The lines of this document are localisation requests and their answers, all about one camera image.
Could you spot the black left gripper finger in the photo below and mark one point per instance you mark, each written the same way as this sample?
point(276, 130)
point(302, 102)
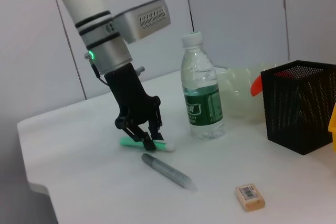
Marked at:
point(157, 129)
point(139, 133)

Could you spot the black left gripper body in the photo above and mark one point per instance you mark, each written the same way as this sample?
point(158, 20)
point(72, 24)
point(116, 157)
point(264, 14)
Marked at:
point(131, 98)

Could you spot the green pen with white cap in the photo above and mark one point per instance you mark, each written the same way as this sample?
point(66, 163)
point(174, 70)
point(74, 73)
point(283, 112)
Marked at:
point(165, 146)

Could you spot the clear green-label water bottle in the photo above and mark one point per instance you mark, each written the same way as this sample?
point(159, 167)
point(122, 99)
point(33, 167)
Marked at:
point(203, 90)

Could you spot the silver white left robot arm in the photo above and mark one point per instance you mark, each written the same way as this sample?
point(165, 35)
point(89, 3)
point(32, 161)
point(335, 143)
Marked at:
point(89, 11)

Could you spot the pale green glass fruit plate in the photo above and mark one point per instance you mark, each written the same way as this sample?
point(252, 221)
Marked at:
point(241, 95)

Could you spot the beige eraser with barcode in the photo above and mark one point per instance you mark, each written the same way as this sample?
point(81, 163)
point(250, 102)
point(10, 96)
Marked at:
point(250, 197)

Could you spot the black mesh pen holder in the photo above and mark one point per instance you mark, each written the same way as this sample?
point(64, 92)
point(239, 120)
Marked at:
point(296, 116)

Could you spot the grey glitter marker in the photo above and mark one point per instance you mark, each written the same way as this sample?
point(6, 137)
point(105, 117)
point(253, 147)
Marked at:
point(168, 171)

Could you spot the yellow plastic bin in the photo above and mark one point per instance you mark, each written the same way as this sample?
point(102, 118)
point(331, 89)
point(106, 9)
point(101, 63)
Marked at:
point(333, 129)

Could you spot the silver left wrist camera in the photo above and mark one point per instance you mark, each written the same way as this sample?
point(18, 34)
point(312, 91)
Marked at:
point(141, 22)

